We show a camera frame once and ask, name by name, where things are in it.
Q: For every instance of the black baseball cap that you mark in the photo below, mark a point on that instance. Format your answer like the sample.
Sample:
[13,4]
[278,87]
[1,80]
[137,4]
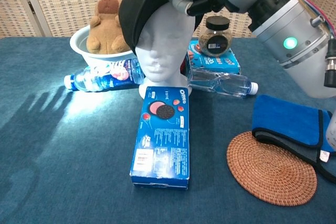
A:
[141,3]

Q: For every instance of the glass jar black lid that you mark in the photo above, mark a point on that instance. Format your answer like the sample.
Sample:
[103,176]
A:
[215,37]

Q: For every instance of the wide blue Oreo box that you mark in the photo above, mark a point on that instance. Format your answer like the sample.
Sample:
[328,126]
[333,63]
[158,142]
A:
[218,62]

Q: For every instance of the white foam mannequin head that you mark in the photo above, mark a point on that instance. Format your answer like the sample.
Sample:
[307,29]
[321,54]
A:
[165,45]

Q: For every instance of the clear water bottle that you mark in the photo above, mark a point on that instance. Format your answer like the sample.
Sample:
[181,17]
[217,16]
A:
[220,82]

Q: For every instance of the brown capybara plush toy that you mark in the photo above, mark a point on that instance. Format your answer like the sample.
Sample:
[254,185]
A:
[105,32]

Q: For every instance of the blue label drink bottle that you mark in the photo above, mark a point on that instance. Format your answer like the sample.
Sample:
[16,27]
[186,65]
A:
[105,75]

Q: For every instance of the light blue plastic basin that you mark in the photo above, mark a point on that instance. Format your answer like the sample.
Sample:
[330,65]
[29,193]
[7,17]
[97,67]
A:
[78,40]

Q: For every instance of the long blue Oreo box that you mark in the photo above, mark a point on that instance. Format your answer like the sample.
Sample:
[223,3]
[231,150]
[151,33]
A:
[162,140]

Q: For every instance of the woven rattan coaster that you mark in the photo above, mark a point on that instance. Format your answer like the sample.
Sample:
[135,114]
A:
[270,171]

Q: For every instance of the blue table cover cloth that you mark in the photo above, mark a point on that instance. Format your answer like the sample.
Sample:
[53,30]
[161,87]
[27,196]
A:
[65,155]

